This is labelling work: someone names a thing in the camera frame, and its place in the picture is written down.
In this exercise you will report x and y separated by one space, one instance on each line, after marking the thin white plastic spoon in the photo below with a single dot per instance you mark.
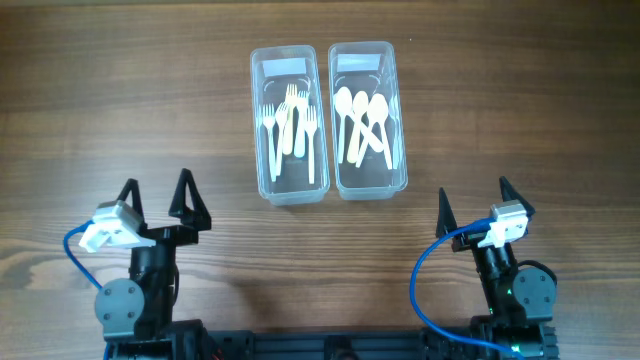
343 106

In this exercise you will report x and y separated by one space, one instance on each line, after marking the white plastic fork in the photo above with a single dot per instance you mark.
311 125
281 120
269 121

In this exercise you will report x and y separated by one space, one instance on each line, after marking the outermost white plastic spoon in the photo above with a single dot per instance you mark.
369 138

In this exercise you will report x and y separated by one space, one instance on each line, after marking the wide-handled white spoon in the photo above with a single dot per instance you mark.
381 113

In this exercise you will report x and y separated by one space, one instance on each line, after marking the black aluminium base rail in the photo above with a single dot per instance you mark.
335 345

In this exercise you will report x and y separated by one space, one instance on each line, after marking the yellow plastic spoon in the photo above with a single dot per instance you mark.
359 107

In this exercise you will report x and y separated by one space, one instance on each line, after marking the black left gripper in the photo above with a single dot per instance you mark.
199 219

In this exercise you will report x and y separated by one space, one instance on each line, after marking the yellow plastic fork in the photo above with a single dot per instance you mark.
291 101

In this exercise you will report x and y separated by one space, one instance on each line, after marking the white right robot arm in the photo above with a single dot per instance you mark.
520 295

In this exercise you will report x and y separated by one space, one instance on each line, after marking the left clear plastic container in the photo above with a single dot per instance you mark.
272 69

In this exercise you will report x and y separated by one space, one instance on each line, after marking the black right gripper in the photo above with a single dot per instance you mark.
446 222

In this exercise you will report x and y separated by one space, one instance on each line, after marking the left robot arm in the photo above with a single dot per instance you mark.
136 311

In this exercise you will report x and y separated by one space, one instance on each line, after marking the long white plastic spoon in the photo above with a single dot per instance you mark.
359 129

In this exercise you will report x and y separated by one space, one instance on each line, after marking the right clear plastic container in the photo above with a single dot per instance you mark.
368 66

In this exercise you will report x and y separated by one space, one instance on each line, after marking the light blue plastic fork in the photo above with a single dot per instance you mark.
302 108

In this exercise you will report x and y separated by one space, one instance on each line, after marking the clear plastic container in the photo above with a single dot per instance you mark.
272 69
368 66

